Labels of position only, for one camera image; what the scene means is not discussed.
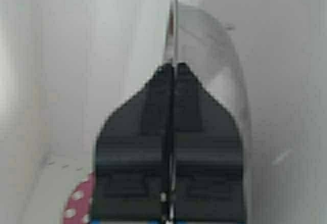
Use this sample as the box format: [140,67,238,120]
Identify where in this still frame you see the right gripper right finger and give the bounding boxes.
[174,63,243,222]

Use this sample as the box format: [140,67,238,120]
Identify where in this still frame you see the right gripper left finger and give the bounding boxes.
[92,64,173,223]

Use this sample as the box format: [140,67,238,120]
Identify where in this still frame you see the large stainless steel bowl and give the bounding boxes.
[163,0,253,198]

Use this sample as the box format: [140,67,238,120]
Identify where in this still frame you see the pink polka dot object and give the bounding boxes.
[62,172,95,224]

